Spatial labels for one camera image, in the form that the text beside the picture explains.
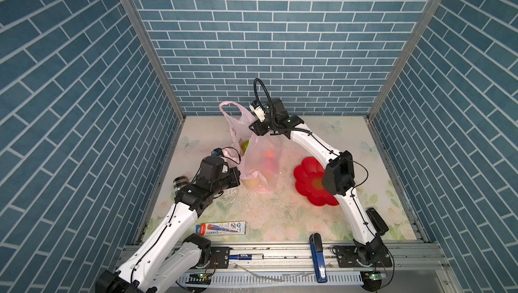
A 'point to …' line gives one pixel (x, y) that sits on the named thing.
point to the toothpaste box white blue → (221, 228)
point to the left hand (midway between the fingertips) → (246, 173)
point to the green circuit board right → (378, 276)
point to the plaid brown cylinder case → (179, 182)
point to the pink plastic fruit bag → (257, 154)
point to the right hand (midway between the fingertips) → (256, 123)
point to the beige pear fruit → (252, 183)
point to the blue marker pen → (247, 256)
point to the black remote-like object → (380, 227)
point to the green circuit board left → (199, 279)
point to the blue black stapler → (318, 257)
